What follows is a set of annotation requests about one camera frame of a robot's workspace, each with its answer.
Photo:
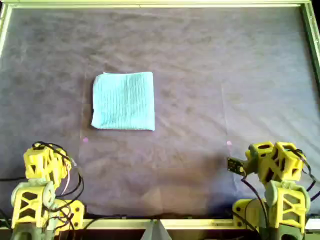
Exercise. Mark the yellow right gripper body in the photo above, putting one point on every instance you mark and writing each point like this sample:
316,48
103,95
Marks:
261,160

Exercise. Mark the yellow left gripper body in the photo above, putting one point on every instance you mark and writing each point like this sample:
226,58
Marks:
61,162

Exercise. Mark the light blue microfiber cloth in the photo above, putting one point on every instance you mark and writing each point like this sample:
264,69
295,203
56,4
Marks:
122,100

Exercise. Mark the yellow grey right robot arm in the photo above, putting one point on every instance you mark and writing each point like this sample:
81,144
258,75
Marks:
238,212

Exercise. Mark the yellow grey left robot arm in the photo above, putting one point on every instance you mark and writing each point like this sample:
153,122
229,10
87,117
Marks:
32,189

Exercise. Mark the pink tape marker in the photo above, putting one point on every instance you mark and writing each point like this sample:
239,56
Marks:
85,140
228,143

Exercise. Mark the purple table cover sheet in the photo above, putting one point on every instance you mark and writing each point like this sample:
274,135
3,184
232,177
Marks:
187,75

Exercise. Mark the aluminium table frame rail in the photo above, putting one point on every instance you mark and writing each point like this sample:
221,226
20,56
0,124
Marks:
311,30
3,25
150,3
195,223

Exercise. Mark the grey camera stand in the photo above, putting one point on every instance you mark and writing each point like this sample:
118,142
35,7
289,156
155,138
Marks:
156,232

